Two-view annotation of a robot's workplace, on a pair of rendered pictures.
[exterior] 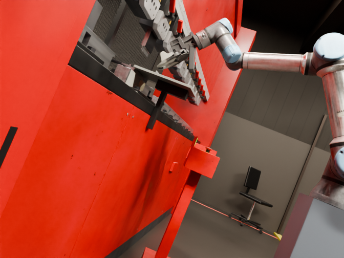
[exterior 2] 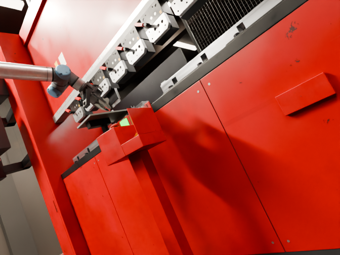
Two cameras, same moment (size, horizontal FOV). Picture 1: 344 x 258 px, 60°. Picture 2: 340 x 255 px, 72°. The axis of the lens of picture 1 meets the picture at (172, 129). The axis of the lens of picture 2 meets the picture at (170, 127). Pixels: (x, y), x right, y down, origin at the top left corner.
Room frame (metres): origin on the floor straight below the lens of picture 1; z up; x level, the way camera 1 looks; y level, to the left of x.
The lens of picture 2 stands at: (2.29, -0.97, 0.56)
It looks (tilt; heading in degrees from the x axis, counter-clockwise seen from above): 8 degrees up; 118
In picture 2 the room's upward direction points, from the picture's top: 25 degrees counter-clockwise
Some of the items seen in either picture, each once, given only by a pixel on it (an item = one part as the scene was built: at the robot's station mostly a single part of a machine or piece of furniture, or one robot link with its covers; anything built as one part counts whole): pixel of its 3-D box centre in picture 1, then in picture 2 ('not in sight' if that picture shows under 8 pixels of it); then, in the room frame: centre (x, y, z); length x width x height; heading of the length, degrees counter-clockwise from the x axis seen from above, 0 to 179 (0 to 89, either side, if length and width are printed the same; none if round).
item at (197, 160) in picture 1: (202, 156); (128, 132); (1.72, -0.22, 0.75); 0.20 x 0.16 x 0.18; 179
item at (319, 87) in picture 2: (173, 166); (303, 95); (2.32, -0.13, 0.59); 0.15 x 0.02 x 0.07; 168
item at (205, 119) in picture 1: (185, 111); not in sight; (3.61, -0.07, 1.15); 0.85 x 0.25 x 2.30; 78
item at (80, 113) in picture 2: not in sight; (81, 109); (0.94, 0.34, 1.26); 0.15 x 0.09 x 0.17; 168
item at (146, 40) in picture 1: (148, 44); (114, 97); (1.35, 0.25, 1.13); 0.10 x 0.02 x 0.10; 168
